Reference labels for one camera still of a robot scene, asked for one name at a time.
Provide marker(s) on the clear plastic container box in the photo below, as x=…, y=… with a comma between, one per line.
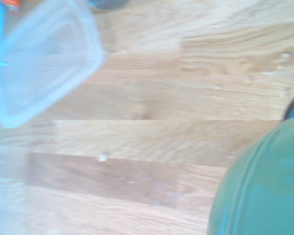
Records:
x=46, y=63

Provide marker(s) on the orange labelled package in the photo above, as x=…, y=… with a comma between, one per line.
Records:
x=12, y=5

